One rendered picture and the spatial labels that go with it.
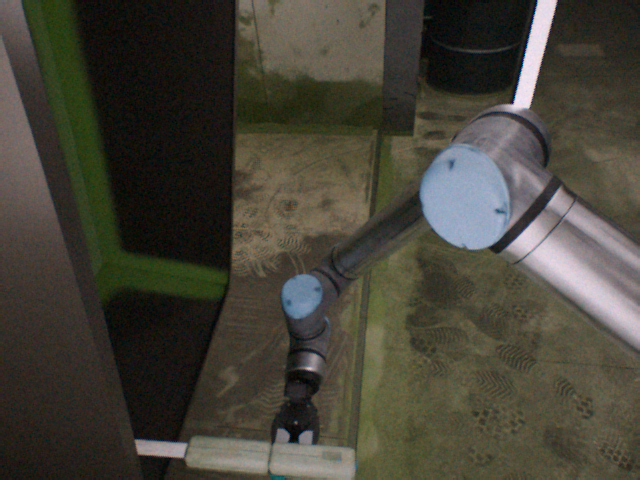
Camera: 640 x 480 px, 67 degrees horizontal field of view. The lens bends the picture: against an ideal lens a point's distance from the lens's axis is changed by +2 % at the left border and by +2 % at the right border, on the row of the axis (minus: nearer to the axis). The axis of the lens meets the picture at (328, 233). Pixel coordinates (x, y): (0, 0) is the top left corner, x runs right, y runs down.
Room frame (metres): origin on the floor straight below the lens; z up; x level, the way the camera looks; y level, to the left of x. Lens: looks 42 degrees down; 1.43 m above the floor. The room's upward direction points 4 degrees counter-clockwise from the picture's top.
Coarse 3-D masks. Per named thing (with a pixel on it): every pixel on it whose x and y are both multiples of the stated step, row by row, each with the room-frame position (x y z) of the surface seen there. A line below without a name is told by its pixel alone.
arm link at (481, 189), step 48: (480, 144) 0.48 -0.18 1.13; (528, 144) 0.49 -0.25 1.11; (432, 192) 0.46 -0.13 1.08; (480, 192) 0.42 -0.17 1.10; (528, 192) 0.42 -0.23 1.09; (480, 240) 0.41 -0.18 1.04; (528, 240) 0.39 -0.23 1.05; (576, 240) 0.38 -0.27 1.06; (624, 240) 0.38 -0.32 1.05; (576, 288) 0.35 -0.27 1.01; (624, 288) 0.33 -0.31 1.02; (624, 336) 0.31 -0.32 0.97
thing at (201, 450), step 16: (144, 448) 0.42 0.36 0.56; (160, 448) 0.41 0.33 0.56; (176, 448) 0.41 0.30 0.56; (192, 448) 0.41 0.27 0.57; (208, 448) 0.41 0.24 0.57; (224, 448) 0.40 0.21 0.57; (240, 448) 0.40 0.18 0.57; (256, 448) 0.40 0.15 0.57; (272, 448) 0.40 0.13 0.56; (288, 448) 0.40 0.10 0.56; (304, 448) 0.40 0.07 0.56; (320, 448) 0.39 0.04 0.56; (336, 448) 0.39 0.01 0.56; (192, 464) 0.39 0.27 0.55; (208, 464) 0.38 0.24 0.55; (224, 464) 0.38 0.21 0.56; (240, 464) 0.38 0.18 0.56; (256, 464) 0.37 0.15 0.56; (272, 464) 0.37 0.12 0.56; (288, 464) 0.37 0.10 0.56; (304, 464) 0.37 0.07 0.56; (320, 464) 0.37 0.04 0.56; (336, 464) 0.36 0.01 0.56; (352, 464) 0.36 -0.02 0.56
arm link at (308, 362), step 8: (304, 352) 0.62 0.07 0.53; (288, 360) 0.62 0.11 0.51; (296, 360) 0.60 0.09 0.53; (304, 360) 0.60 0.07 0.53; (312, 360) 0.60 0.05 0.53; (320, 360) 0.61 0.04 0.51; (288, 368) 0.59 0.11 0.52; (296, 368) 0.58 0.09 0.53; (304, 368) 0.58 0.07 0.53; (312, 368) 0.58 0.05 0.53; (320, 368) 0.59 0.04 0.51; (288, 376) 0.58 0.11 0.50; (320, 376) 0.57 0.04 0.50; (320, 384) 0.57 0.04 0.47
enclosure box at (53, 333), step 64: (0, 0) 0.30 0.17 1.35; (64, 0) 0.93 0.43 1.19; (128, 0) 0.91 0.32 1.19; (192, 0) 0.90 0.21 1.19; (0, 64) 0.29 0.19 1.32; (64, 64) 0.93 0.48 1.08; (128, 64) 0.92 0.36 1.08; (192, 64) 0.90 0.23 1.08; (0, 128) 0.29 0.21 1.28; (64, 128) 0.92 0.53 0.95; (128, 128) 0.92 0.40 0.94; (192, 128) 0.90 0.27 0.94; (0, 192) 0.30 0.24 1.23; (64, 192) 0.31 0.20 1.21; (128, 192) 0.93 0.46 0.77; (192, 192) 0.91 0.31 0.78; (0, 256) 0.30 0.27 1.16; (64, 256) 0.29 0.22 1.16; (128, 256) 0.94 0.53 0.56; (192, 256) 0.91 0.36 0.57; (0, 320) 0.31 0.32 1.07; (64, 320) 0.30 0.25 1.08; (128, 320) 0.77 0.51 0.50; (192, 320) 0.78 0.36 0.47; (0, 384) 0.31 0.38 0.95; (64, 384) 0.30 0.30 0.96; (128, 384) 0.60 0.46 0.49; (192, 384) 0.60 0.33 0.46; (0, 448) 0.33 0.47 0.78; (64, 448) 0.31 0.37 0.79; (128, 448) 0.31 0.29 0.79
